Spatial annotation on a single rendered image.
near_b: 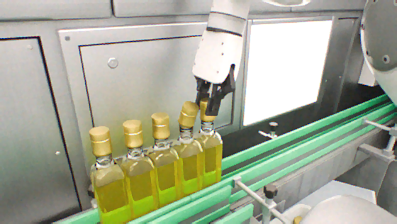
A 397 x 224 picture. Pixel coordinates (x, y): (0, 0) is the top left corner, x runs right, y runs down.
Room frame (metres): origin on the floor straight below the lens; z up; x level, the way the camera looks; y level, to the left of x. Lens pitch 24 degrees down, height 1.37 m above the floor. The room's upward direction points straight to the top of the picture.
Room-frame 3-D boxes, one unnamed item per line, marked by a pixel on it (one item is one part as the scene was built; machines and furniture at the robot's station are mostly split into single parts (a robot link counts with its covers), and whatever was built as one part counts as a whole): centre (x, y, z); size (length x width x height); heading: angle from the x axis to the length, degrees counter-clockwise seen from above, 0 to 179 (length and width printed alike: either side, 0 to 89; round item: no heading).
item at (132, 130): (0.42, 0.12, 1.14); 0.04 x 0.04 x 0.04
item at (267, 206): (0.44, -0.14, 0.95); 0.17 x 0.03 x 0.12; 33
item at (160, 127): (0.45, 0.07, 1.14); 0.04 x 0.04 x 0.04
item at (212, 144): (0.52, -0.02, 0.99); 0.06 x 0.06 x 0.21; 33
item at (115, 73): (0.74, -0.11, 1.15); 0.90 x 0.03 x 0.34; 123
